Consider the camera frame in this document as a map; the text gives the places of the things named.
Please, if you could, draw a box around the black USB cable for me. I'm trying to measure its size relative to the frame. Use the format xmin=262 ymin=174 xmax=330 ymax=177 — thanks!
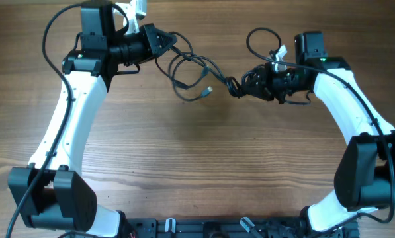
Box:
xmin=154 ymin=31 xmax=247 ymax=102

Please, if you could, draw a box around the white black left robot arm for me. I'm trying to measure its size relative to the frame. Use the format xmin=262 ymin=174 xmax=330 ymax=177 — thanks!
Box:
xmin=8 ymin=1 xmax=177 ymax=237

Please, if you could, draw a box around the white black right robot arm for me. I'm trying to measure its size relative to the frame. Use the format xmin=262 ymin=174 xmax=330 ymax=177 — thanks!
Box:
xmin=240 ymin=32 xmax=395 ymax=237

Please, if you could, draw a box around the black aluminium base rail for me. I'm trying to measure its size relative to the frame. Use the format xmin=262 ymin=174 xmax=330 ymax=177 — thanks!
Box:
xmin=118 ymin=217 xmax=360 ymax=238

